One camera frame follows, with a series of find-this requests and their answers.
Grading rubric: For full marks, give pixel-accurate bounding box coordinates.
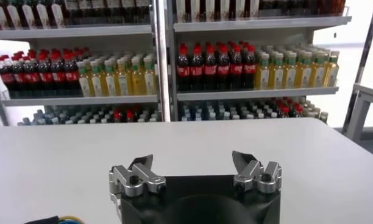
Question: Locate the yellow blue wire bundle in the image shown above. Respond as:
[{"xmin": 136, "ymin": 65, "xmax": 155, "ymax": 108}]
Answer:
[{"xmin": 59, "ymin": 215, "xmax": 85, "ymax": 224}]

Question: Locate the gray frame side table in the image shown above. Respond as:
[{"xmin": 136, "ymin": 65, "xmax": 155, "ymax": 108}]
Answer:
[{"xmin": 341, "ymin": 82, "xmax": 373, "ymax": 142}]

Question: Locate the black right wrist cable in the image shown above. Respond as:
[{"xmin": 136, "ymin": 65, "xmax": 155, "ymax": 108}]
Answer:
[{"xmin": 24, "ymin": 215, "xmax": 60, "ymax": 224}]

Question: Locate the dark drink bottle white label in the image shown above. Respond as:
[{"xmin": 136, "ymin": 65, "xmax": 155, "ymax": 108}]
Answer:
[
  {"xmin": 320, "ymin": 0, "xmax": 335, "ymax": 17},
  {"xmin": 135, "ymin": 0, "xmax": 151, "ymax": 24},
  {"xmin": 92, "ymin": 0, "xmax": 107, "ymax": 25},
  {"xmin": 306, "ymin": 0, "xmax": 322, "ymax": 18},
  {"xmin": 332, "ymin": 0, "xmax": 347, "ymax": 16},
  {"xmin": 79, "ymin": 0, "xmax": 93, "ymax": 26},
  {"xmin": 121, "ymin": 0, "xmax": 136, "ymax": 25},
  {"xmin": 107, "ymin": 0, "xmax": 122, "ymax": 25},
  {"xmin": 291, "ymin": 0, "xmax": 308, "ymax": 18},
  {"xmin": 64, "ymin": 0, "xmax": 80, "ymax": 26}
]

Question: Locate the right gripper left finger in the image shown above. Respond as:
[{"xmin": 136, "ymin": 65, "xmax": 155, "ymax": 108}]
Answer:
[{"xmin": 108, "ymin": 153, "xmax": 168, "ymax": 198}]

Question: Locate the dark tea bottle beige label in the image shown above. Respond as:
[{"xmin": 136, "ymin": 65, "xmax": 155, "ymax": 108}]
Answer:
[
  {"xmin": 261, "ymin": 0, "xmax": 277, "ymax": 19},
  {"xmin": 276, "ymin": 0, "xmax": 293, "ymax": 18}
]

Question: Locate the gray metal shelf rack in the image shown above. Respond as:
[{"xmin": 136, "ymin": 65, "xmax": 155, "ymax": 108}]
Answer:
[
  {"xmin": 0, "ymin": 0, "xmax": 172, "ymax": 126},
  {"xmin": 166, "ymin": 0, "xmax": 353, "ymax": 124}
]

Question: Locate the yellow tea bottle green cap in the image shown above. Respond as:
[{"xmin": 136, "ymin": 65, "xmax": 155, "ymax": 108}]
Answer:
[
  {"xmin": 310, "ymin": 52, "xmax": 327, "ymax": 89},
  {"xmin": 324, "ymin": 51, "xmax": 340, "ymax": 88},
  {"xmin": 269, "ymin": 53, "xmax": 285, "ymax": 91},
  {"xmin": 130, "ymin": 58, "xmax": 144, "ymax": 96},
  {"xmin": 77, "ymin": 61, "xmax": 92, "ymax": 97},
  {"xmin": 116, "ymin": 59, "xmax": 131, "ymax": 97},
  {"xmin": 255, "ymin": 54, "xmax": 271, "ymax": 91},
  {"xmin": 104, "ymin": 60, "xmax": 118, "ymax": 97},
  {"xmin": 90, "ymin": 60, "xmax": 105, "ymax": 97},
  {"xmin": 297, "ymin": 52, "xmax": 313, "ymax": 89},
  {"xmin": 143, "ymin": 57, "xmax": 158, "ymax": 96},
  {"xmin": 283, "ymin": 52, "xmax": 299, "ymax": 90}
]

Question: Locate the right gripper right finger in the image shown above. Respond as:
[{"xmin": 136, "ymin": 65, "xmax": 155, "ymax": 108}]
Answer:
[{"xmin": 231, "ymin": 150, "xmax": 283, "ymax": 195}]

